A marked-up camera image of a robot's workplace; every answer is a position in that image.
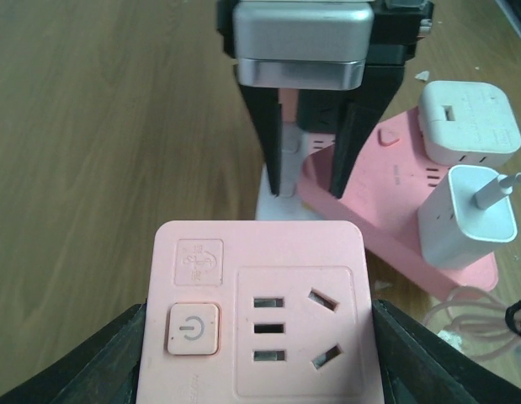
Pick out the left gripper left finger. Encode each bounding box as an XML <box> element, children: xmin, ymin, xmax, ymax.
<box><xmin>0</xmin><ymin>304</ymin><xmax>146</xmax><ymax>403</ymax></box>

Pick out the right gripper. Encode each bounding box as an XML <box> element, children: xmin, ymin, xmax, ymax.
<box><xmin>215</xmin><ymin>1</ymin><xmax>434</xmax><ymax>199</ymax></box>

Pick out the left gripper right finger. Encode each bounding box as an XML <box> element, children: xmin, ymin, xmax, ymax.
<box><xmin>372</xmin><ymin>300</ymin><xmax>521</xmax><ymax>404</ymax></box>

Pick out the white power strip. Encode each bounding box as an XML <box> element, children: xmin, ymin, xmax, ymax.
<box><xmin>255</xmin><ymin>123</ymin><xmax>335</xmax><ymax>221</ymax></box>

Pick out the small white usb charger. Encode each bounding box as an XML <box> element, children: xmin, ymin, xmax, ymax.
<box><xmin>417</xmin><ymin>164</ymin><xmax>521</xmax><ymax>269</ymax></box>

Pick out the pink cube socket adapter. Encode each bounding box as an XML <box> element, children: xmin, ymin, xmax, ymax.
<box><xmin>136</xmin><ymin>221</ymin><xmax>385</xmax><ymax>403</ymax></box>

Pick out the green dragon cube socket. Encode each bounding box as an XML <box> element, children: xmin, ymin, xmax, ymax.
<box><xmin>296</xmin><ymin>89</ymin><xmax>347</xmax><ymax>135</ymax></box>

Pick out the pink plug adapter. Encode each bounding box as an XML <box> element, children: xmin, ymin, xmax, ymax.
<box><xmin>279</xmin><ymin>88</ymin><xmax>299</xmax><ymax>124</ymax></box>

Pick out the pink triangular socket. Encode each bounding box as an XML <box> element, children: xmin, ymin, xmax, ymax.
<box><xmin>297</xmin><ymin>109</ymin><xmax>498</xmax><ymax>300</ymax></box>

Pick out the white folding charger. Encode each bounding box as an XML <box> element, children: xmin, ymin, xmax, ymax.
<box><xmin>417</xmin><ymin>81</ymin><xmax>521</xmax><ymax>167</ymax></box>

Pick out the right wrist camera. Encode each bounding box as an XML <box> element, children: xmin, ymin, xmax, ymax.
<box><xmin>232</xmin><ymin>1</ymin><xmax>375</xmax><ymax>91</ymax></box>

